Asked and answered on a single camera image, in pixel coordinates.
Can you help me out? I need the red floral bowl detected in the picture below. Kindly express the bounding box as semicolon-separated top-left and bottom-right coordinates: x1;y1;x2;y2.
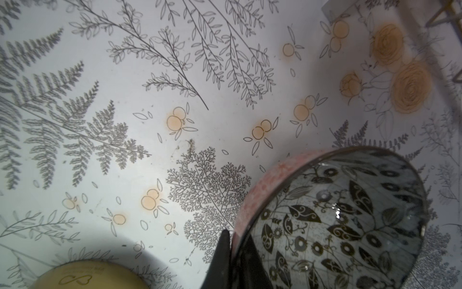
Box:
30;260;149;289

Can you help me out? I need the stainless steel dish rack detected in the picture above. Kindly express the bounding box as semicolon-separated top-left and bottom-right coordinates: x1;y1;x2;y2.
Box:
396;0;462;84

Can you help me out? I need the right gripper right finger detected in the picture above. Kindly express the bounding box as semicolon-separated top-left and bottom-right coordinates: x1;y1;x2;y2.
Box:
239;237;273;289

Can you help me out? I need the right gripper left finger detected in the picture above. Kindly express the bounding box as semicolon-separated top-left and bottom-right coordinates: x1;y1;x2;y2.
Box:
201;230;231;289

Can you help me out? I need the black white leaf bowl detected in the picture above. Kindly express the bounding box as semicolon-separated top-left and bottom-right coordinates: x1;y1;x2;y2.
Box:
232;146;428;289

